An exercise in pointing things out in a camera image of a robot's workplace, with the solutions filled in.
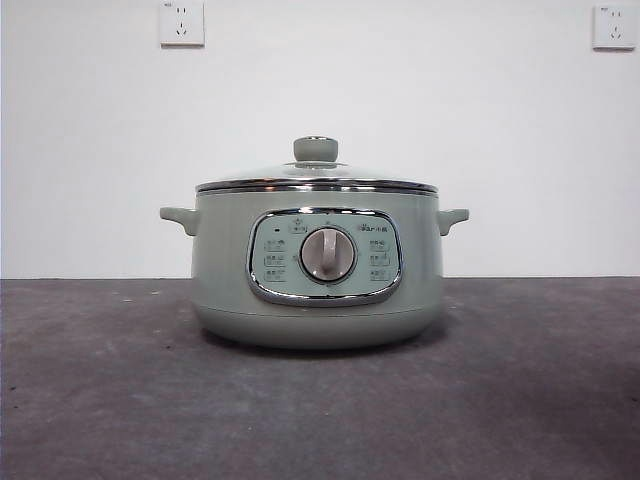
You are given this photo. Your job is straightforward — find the glass lid with green knob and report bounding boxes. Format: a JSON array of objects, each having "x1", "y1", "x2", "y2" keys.
[{"x1": 195, "y1": 135, "x2": 439, "y2": 194}]

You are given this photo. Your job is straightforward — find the green electric cooking pot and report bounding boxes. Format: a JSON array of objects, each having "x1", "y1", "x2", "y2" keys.
[{"x1": 159, "y1": 188, "x2": 471, "y2": 350}]

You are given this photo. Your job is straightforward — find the white wall socket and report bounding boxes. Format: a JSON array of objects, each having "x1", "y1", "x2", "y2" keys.
[
  {"x1": 159, "y1": 0, "x2": 206, "y2": 49},
  {"x1": 592, "y1": 3, "x2": 637, "y2": 51}
]

